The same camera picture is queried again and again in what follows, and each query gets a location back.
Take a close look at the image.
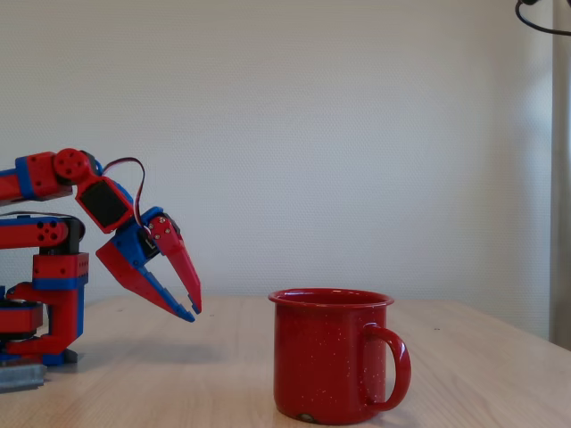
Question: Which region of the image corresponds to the red enamel mug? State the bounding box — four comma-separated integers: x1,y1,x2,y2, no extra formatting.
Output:
268,288,412,426

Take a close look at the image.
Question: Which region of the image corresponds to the grey curtain strip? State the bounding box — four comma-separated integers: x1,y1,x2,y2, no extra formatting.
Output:
548,0,571,353

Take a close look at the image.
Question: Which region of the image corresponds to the red white black servo cable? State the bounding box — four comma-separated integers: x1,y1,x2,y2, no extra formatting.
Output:
101,156,146,228

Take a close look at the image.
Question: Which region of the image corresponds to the black hanging cable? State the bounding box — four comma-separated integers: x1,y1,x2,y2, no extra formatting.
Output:
515,0,571,37

